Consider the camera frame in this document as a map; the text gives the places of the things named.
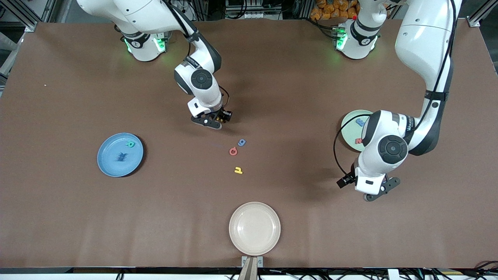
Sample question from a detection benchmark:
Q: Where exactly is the beige plate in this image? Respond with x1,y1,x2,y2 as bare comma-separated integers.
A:
229,201,281,256

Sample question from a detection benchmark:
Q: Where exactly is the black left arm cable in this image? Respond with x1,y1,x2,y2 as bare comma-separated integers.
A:
333,124,356,177

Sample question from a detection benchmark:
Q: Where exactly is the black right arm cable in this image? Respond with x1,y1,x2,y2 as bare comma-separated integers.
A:
163,0,231,109

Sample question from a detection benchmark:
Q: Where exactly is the orange packaged items pile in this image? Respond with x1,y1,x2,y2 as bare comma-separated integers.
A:
310,0,360,21

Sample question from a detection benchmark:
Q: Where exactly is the blue plate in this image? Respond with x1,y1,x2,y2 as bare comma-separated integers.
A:
97,133,144,178

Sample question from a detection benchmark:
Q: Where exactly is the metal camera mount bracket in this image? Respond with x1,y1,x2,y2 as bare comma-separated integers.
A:
238,256,264,280

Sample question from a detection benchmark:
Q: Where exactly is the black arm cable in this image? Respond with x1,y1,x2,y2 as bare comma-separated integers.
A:
163,0,231,109
333,124,356,177

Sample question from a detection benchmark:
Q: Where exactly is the green plate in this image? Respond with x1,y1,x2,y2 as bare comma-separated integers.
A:
341,110,375,152

